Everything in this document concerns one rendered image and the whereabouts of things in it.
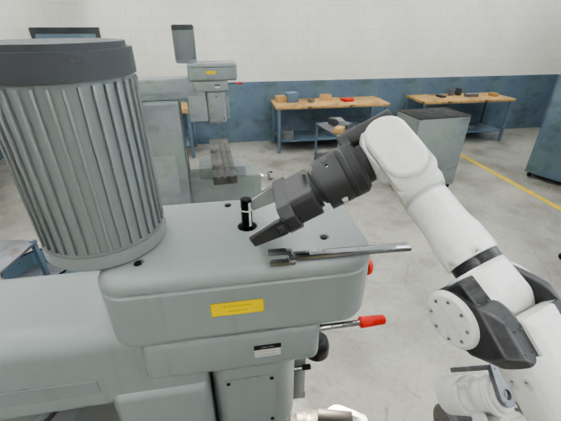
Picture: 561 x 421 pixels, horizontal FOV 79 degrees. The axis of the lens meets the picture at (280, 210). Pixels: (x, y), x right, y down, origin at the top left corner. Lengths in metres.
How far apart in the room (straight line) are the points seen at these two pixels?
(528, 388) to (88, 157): 0.61
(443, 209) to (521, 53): 9.08
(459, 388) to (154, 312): 0.54
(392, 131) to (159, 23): 6.72
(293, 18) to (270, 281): 6.77
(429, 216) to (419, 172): 0.06
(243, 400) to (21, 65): 0.72
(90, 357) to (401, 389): 2.33
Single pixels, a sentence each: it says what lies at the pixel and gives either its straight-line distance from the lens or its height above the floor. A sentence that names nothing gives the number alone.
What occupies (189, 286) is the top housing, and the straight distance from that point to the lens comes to 0.57.
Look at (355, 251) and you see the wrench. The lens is 0.58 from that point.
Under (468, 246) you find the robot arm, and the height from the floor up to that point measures 1.98.
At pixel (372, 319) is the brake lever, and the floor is 1.71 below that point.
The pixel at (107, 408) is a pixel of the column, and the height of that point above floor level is 1.39.
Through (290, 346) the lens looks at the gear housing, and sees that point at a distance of 0.71.
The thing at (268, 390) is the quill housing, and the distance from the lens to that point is 0.85.
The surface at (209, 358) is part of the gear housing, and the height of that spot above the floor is 1.68.
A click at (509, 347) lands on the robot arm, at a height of 1.92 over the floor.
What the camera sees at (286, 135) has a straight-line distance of 6.67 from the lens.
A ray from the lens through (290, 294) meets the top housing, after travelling 0.60.
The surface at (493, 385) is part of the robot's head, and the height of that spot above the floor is 1.72.
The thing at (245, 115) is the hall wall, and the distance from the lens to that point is 7.26.
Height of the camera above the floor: 2.23
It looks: 29 degrees down
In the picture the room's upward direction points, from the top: straight up
